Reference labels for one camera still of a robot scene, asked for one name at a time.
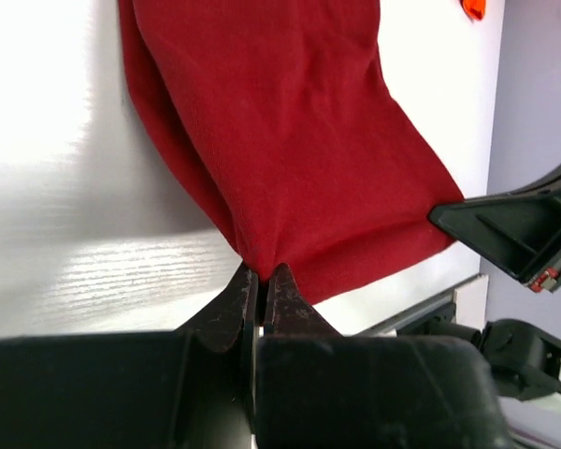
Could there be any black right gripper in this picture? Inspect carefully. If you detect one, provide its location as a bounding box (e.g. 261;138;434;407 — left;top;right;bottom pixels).
428;164;561;293

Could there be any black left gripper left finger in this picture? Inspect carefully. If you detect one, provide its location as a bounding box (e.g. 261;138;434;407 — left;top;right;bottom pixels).
0;268;259;448

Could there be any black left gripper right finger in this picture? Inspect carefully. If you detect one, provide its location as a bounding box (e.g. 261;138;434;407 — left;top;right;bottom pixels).
256;265;512;448

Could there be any dark red t shirt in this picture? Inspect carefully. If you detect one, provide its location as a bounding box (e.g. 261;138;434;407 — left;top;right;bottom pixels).
118;1;462;304

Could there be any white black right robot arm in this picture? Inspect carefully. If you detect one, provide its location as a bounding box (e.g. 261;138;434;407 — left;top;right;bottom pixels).
397;165;561;401

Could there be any orange t shirt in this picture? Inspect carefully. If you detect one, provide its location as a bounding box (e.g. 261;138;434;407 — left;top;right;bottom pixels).
460;0;486;22

